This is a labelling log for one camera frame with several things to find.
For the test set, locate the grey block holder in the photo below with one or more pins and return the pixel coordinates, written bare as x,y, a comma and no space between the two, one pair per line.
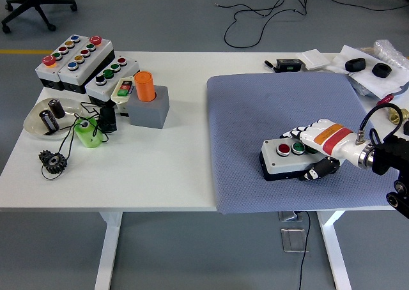
147,114

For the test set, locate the green plastic cylinder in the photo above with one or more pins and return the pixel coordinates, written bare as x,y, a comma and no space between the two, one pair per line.
89,138

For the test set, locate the orange cylinder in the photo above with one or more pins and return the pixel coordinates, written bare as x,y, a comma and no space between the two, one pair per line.
144,87

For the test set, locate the bubble wrap bundle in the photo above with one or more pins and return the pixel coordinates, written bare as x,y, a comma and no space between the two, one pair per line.
388,52

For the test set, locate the grey-blue textured mat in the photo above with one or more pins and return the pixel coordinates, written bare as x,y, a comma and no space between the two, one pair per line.
255,111

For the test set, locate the cream switch box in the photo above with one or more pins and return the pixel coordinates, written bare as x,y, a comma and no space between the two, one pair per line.
119,102

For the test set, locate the metal floor plate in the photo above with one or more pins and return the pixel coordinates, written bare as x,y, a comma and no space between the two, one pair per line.
287,216

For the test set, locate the black metal gear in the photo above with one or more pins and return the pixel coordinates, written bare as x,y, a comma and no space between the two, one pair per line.
46,160

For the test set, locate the white switch plate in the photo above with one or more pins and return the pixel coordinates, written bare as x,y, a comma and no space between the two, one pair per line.
314,59

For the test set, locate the white table leg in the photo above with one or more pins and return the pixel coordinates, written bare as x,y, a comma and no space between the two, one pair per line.
335,248
108,255

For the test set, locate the five-button control box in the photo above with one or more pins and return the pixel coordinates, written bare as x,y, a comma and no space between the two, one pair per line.
83,67
44,71

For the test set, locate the three-button box with black knob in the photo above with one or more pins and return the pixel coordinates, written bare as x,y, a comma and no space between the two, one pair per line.
105,87

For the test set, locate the metal floor socket box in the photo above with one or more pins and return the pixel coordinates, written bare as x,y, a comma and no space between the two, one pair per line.
294,240

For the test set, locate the clear shallow dish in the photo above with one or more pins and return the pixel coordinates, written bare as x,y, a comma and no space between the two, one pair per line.
33,124

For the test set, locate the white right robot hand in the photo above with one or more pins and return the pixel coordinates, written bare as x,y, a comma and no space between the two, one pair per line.
332,140

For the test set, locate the brown capacitor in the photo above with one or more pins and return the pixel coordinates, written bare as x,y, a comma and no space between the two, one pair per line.
57,109

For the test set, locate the black pen tool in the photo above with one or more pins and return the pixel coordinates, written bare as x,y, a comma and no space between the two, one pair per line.
270,64

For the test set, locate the black panel meter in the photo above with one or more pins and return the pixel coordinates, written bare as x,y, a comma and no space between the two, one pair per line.
287,65

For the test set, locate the black capacitor with grey stripe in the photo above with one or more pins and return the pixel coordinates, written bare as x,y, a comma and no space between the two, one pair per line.
49,120

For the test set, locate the black power adapter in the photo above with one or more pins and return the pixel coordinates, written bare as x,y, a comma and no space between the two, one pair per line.
107,119

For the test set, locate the white paper sheet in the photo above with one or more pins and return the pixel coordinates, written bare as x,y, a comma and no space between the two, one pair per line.
351,52

